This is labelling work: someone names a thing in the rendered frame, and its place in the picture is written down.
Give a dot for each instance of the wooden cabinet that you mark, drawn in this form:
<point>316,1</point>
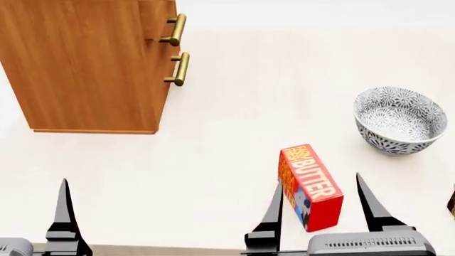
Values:
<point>78,66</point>

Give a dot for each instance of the wooden cabinet drawer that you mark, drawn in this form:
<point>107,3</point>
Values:
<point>156,18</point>

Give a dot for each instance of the red butter box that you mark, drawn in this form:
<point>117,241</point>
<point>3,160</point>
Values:
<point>316,186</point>

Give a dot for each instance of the black white patterned bowl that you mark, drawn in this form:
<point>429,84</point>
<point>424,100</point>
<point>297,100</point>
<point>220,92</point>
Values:
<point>398,120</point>

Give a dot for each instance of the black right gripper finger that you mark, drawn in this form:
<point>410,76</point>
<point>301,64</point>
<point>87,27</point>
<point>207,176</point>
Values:
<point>268,234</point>
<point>377,216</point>

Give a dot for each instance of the dark brown box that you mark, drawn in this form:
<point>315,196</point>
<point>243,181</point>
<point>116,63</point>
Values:
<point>451,201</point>

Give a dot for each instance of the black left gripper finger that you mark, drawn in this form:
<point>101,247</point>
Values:
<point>65,226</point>

